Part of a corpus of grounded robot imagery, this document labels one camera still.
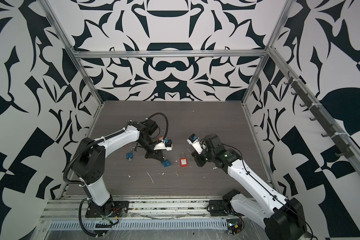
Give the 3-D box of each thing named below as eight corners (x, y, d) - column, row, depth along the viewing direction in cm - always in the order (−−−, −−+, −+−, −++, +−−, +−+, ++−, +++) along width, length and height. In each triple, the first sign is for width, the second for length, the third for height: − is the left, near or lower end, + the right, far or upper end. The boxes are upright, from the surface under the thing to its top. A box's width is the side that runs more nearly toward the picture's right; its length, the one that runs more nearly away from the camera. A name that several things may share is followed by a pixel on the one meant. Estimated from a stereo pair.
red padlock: (180, 166, 90) (180, 165, 89) (180, 153, 95) (180, 152, 94) (187, 166, 90) (187, 165, 89) (187, 153, 96) (187, 152, 94)
